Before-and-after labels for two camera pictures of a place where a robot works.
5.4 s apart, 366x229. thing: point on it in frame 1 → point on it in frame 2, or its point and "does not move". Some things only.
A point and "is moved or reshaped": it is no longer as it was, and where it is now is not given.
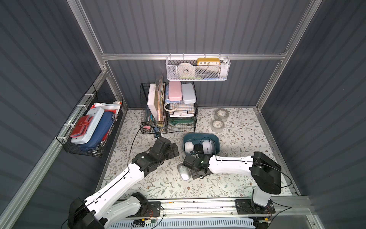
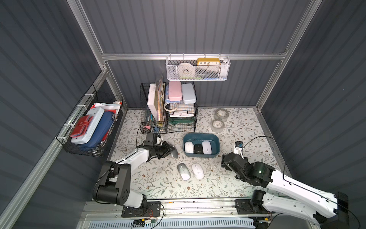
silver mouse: x=185 y=172 does not move
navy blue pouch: x=101 y=130 does not move
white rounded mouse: x=188 y=146 does not move
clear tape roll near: x=217 y=125 does not move
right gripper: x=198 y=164 → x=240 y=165
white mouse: x=208 y=147 is moved or reshaped
